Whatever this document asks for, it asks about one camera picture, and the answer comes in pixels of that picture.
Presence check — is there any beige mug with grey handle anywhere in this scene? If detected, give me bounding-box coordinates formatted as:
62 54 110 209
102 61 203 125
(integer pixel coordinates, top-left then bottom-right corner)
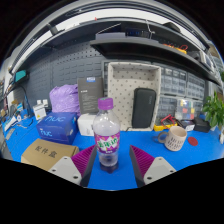
157 125 188 153

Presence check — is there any yellow multimeter with red leads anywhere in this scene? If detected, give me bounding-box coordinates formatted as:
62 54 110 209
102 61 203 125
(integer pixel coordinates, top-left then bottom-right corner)
153 114 179 132

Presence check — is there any purple plastic bag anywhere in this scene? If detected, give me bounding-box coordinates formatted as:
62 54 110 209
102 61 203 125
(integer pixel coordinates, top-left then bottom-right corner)
49 83 82 116

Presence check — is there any green potted plant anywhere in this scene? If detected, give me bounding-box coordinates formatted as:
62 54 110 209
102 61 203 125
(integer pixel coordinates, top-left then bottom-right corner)
201 91 224 132

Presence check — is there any flat black box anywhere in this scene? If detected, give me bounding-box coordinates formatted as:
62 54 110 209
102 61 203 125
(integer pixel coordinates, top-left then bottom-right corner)
193 116 212 133

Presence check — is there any black wall shelf unit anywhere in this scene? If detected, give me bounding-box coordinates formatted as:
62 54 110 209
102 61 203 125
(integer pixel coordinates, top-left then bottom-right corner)
89 21 222 87

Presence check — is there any small white card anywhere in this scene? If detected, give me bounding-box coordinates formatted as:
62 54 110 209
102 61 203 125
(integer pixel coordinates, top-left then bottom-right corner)
32 103 48 121

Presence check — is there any grey parts drawer cabinet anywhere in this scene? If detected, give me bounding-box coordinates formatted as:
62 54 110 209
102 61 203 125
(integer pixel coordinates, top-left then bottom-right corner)
101 59 207 123

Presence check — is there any brown cardboard box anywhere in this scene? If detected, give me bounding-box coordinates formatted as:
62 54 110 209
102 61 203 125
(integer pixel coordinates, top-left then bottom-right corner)
20 138 80 172

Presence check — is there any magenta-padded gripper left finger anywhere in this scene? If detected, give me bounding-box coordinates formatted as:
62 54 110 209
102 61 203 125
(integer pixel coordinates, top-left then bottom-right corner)
48 144 98 188

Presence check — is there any white dotted tray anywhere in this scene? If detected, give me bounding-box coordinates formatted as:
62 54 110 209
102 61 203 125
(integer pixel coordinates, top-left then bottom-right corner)
106 61 162 132

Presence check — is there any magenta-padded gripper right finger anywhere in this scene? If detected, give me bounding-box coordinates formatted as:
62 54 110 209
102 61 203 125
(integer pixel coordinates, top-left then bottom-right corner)
128 144 177 188

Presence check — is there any clear box of coloured parts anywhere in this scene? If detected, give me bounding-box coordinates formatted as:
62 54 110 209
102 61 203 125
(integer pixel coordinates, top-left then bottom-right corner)
174 98 195 121

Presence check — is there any dark grey upright box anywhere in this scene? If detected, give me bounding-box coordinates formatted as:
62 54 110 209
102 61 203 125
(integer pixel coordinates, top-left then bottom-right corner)
77 76 105 116

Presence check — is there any purple-capped clear drink bottle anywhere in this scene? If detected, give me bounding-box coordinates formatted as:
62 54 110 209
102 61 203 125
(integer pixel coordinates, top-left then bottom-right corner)
92 97 122 174

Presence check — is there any blue product box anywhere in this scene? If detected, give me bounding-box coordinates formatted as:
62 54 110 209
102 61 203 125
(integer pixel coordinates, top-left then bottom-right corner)
35 111 79 145

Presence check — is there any black box with white label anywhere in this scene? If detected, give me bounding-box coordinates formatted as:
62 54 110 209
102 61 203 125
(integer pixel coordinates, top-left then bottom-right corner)
176 118 196 132

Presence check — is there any small white box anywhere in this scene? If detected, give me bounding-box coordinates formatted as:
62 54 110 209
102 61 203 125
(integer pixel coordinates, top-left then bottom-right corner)
77 113 98 137

